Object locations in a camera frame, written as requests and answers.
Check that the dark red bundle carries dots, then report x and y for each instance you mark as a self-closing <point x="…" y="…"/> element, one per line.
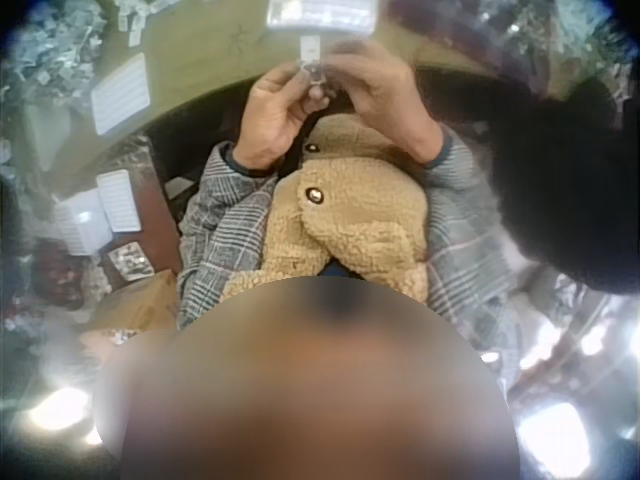
<point x="62" y="275"/>

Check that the small white metal part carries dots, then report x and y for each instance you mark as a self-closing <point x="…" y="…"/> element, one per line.
<point x="312" y="62"/>

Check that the heap of shiny packets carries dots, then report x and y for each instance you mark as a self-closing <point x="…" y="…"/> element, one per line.
<point x="565" y="35"/>

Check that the brown cardboard box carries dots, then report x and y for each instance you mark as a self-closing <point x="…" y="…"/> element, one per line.
<point x="140" y="300"/>

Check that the person's right hand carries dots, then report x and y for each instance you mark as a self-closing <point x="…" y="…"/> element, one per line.
<point x="390" y="100"/>

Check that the heap of small silver parts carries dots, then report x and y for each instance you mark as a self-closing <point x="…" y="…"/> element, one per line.
<point x="47" y="47"/>

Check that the scattered small white pieces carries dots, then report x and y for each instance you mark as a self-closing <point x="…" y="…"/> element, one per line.
<point x="140" y="17"/>

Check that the person's left hand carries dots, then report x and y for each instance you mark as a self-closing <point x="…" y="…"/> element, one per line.
<point x="272" y="125"/>

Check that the black fabric bundle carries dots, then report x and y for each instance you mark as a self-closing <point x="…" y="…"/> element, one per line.
<point x="565" y="190"/>

